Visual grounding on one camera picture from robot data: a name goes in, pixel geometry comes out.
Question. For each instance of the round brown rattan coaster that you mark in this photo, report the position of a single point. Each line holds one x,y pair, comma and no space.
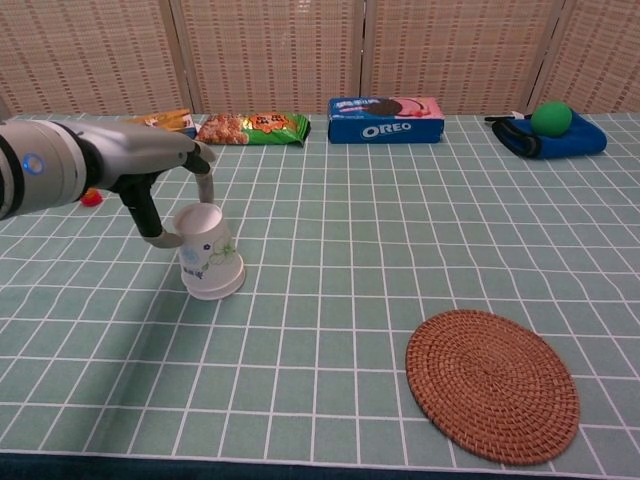
492,387

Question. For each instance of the green snack bag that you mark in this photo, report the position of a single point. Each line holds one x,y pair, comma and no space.
250,129

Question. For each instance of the green ball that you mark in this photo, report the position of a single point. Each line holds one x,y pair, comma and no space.
551,119

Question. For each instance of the blue Oreo cookie box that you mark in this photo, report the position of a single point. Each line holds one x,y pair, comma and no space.
385,130

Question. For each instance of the woven bamboo screen panel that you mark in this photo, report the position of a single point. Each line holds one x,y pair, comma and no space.
460,50
85,55
605,55
275,50

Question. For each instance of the green white grid tablecloth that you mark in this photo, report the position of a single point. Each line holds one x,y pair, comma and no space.
320,250

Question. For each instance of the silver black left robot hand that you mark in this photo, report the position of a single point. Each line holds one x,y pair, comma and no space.
135,150

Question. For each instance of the orange snack box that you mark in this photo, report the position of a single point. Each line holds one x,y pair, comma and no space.
170,120

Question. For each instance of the blue folded cloth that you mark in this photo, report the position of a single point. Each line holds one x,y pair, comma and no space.
575,142

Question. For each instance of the small red orange cap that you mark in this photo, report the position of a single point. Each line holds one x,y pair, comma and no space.
92,199

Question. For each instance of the white paper cup flower print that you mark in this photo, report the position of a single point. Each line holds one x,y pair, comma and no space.
212,295
210,255

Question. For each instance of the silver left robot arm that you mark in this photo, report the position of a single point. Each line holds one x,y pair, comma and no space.
45,165

